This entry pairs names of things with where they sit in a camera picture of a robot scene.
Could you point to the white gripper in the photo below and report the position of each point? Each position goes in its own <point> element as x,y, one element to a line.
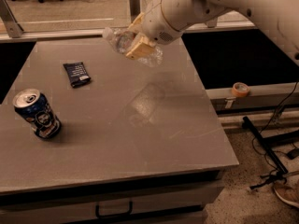
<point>158,21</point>

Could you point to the clear plastic water bottle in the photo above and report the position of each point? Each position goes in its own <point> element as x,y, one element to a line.
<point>120,40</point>

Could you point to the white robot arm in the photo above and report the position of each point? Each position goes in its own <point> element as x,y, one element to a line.
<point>277,19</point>

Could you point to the dark blue snack packet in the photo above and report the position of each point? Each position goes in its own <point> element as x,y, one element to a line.
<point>77,74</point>

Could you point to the orange tape roll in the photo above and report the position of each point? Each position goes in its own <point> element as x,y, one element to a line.
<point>240,89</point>

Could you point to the blue soda can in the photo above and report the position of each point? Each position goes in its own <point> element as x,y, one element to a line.
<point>34,107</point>

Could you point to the black metal stand leg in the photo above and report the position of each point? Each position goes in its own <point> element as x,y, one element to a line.
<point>268,143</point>

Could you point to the grey table drawer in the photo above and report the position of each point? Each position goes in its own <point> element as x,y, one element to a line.
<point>183,204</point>

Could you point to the tan shoe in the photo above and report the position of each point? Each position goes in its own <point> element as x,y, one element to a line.
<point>287,194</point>

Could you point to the metal bracket middle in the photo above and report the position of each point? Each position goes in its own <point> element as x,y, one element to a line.
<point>134,6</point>

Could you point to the metal bracket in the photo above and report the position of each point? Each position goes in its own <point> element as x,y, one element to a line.
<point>212,23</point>
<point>134,6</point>
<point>14,30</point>

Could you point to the metal bracket right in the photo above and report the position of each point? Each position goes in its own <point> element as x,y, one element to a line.
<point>212,23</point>

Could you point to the metal bracket left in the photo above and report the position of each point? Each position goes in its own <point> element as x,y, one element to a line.
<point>14,30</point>

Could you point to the black drawer handle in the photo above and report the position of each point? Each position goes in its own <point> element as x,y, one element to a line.
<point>105,210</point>

